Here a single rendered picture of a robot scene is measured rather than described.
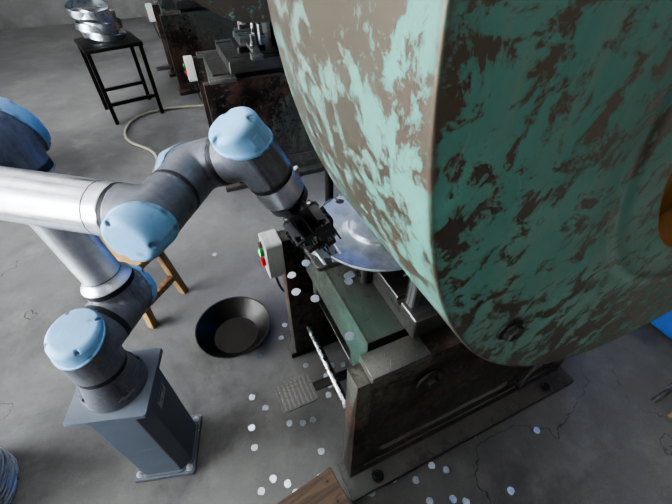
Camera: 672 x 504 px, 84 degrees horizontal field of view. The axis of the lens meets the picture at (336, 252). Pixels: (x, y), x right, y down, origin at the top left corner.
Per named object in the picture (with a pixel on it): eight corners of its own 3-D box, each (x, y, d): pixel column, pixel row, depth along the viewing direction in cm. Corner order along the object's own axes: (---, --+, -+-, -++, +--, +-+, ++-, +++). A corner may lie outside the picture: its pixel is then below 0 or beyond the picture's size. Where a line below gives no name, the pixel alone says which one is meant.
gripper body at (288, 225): (310, 264, 67) (277, 226, 58) (292, 236, 73) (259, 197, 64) (344, 239, 67) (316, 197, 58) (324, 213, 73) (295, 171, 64)
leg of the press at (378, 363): (352, 504, 113) (372, 337, 50) (336, 466, 120) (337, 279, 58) (570, 384, 140) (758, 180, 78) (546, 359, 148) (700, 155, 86)
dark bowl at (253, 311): (206, 379, 142) (202, 369, 137) (193, 320, 162) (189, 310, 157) (281, 350, 151) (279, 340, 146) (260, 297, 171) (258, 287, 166)
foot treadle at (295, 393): (285, 420, 120) (283, 413, 116) (275, 393, 126) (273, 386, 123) (436, 353, 137) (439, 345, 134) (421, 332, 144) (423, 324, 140)
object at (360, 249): (465, 231, 85) (466, 228, 84) (374, 295, 71) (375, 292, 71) (376, 178, 101) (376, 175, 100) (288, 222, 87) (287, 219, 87)
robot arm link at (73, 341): (56, 381, 83) (21, 348, 74) (96, 331, 92) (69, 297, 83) (104, 392, 81) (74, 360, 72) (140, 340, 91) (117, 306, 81)
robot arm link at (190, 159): (127, 176, 52) (187, 160, 48) (169, 139, 60) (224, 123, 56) (162, 220, 57) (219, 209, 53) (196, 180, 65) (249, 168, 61)
